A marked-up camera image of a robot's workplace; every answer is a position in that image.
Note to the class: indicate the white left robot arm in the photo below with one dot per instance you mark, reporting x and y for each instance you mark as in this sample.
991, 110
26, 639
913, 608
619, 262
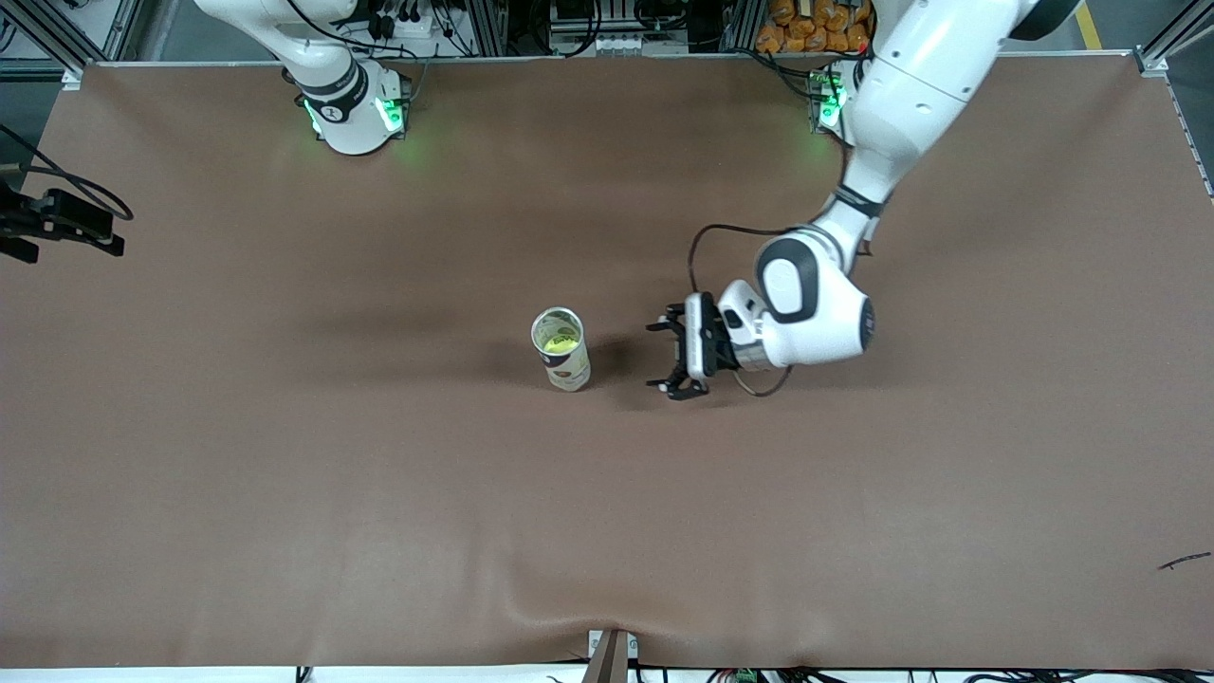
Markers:
910, 95

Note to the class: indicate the aluminium frame post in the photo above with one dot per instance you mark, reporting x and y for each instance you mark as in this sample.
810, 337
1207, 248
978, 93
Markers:
123, 28
488, 27
742, 27

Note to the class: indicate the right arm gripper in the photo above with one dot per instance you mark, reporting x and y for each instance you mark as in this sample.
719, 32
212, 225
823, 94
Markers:
59, 215

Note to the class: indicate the Wilson tennis ball can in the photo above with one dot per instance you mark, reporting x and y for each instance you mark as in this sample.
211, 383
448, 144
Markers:
569, 372

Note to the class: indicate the aluminium diagonal frame strut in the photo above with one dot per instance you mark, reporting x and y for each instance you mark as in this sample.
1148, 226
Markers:
57, 36
1176, 33

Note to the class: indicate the pile of orange objects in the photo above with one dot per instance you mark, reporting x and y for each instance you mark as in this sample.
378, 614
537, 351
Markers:
816, 27

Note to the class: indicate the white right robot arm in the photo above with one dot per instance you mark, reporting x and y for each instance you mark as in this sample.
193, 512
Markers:
351, 114

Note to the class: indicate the white power strip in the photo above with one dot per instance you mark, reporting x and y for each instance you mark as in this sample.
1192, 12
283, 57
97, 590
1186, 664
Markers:
408, 24

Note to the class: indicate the yellow tennis ball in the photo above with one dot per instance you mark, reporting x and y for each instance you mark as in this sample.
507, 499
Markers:
560, 345

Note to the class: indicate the green plug connector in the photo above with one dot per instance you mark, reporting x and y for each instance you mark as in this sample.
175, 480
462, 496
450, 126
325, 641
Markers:
744, 676

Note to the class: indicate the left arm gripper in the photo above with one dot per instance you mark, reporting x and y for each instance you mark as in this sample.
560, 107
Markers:
679, 353

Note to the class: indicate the brown table cover mat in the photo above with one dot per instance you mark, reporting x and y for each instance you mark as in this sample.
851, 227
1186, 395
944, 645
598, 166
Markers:
607, 522

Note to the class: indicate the camera mount clamp post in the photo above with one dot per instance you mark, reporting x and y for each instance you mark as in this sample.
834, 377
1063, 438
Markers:
607, 664

